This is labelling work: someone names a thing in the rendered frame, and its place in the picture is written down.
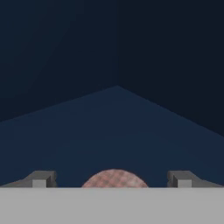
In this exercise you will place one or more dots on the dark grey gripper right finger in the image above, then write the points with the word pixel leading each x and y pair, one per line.
pixel 182 178

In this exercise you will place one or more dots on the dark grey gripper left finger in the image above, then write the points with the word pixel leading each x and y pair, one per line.
pixel 40 178

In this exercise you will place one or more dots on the jam jar with checkered lid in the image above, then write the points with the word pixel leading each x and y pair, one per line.
pixel 115 179

